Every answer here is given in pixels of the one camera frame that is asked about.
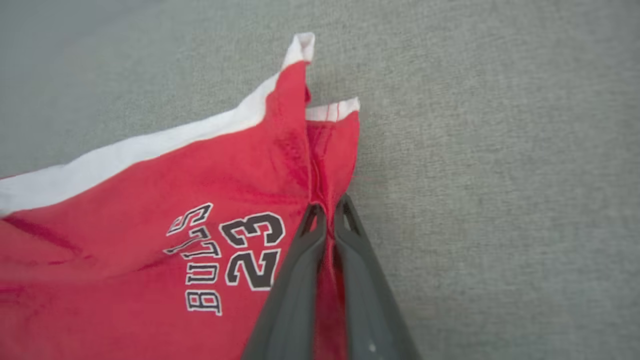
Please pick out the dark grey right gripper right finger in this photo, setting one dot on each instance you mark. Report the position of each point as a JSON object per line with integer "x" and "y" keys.
{"x": 370, "y": 300}

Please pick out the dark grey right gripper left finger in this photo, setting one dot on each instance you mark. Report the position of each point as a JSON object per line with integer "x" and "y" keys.
{"x": 292, "y": 300}

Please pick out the red Bulls 23 garment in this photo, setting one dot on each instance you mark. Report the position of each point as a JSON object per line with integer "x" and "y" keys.
{"x": 150, "y": 200}

